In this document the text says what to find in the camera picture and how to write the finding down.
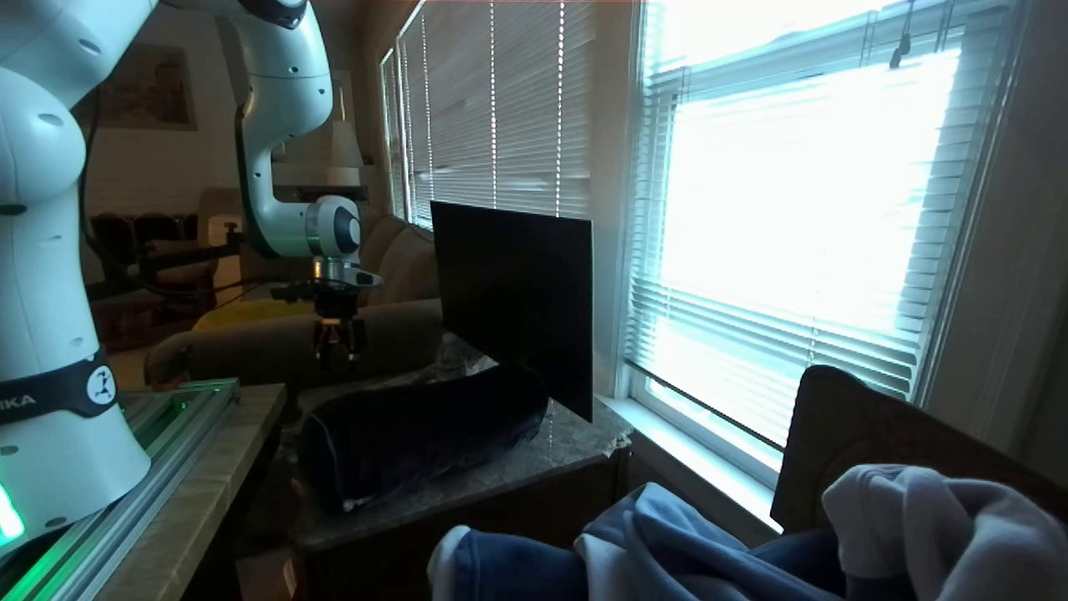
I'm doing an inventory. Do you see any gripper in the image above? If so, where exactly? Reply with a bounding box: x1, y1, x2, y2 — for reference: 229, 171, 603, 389
313, 289, 369, 369

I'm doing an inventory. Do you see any clear crumpled plastic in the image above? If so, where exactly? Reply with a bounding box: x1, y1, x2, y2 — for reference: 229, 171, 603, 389
432, 332, 498, 381

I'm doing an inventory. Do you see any beige sofa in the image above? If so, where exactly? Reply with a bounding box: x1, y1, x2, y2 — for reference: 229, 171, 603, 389
144, 213, 445, 393

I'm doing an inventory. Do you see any yellow cushion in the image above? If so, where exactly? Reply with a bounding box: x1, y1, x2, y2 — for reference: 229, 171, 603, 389
193, 298, 320, 332

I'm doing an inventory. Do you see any black flat tv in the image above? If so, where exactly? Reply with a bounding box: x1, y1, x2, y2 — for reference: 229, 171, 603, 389
430, 200, 595, 423

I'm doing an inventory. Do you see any table lamp with white shade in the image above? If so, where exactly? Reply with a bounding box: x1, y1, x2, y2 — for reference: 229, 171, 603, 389
270, 70, 370, 201

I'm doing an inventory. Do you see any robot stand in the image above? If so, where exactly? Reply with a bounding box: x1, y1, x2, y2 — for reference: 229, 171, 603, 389
0, 377, 289, 601

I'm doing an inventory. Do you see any row of dark wooden chairs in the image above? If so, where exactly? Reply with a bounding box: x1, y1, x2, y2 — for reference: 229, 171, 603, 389
88, 211, 219, 295

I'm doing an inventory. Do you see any window with closed blinds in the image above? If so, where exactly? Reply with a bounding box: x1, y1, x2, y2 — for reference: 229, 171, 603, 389
379, 0, 598, 232

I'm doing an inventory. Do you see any blue and white garment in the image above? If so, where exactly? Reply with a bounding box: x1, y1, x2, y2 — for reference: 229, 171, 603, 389
426, 463, 1068, 601

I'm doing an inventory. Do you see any bright window with blinds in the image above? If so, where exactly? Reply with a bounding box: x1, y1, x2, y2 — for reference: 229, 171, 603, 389
622, 0, 1029, 493

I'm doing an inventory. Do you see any dark chair back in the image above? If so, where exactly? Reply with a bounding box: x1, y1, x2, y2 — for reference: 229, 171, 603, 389
768, 364, 1068, 536

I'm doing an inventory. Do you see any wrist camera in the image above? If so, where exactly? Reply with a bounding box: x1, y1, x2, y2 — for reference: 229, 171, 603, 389
270, 282, 333, 304

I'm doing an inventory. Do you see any camera on mount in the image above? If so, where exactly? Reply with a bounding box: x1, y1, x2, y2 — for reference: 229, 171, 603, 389
86, 215, 249, 298

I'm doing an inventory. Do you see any framed wall picture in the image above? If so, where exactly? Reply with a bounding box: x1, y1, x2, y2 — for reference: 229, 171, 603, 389
77, 43, 199, 133

